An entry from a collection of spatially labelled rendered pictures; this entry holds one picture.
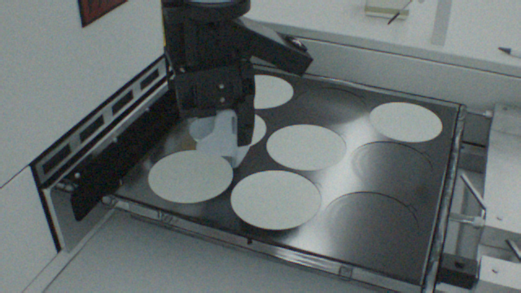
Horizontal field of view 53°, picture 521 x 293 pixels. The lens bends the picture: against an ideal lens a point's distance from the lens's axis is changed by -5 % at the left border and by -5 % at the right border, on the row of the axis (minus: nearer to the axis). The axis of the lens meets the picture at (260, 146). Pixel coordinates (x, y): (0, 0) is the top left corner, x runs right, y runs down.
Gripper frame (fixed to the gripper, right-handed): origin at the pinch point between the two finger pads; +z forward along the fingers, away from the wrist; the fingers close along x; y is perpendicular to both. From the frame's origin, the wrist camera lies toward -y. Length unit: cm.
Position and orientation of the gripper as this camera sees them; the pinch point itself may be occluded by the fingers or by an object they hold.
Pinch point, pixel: (239, 155)
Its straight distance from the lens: 64.8
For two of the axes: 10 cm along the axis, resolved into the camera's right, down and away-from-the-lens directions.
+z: 0.0, 8.2, 5.8
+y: -9.5, 1.9, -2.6
